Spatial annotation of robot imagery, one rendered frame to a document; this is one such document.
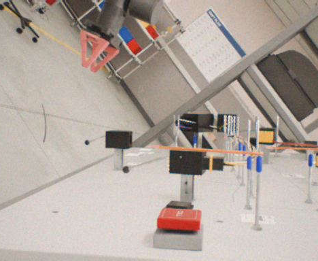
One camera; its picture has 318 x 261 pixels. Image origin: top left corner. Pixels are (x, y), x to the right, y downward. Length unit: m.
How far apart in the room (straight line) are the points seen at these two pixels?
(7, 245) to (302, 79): 1.45
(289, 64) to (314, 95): 0.16
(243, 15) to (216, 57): 0.98
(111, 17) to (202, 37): 7.56
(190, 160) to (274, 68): 1.12
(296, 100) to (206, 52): 6.72
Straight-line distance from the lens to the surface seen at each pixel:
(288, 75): 1.76
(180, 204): 0.64
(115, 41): 0.97
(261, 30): 8.51
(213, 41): 8.46
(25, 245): 0.50
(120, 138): 1.02
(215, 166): 0.68
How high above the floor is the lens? 1.22
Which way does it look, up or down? 8 degrees down
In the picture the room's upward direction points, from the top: 54 degrees clockwise
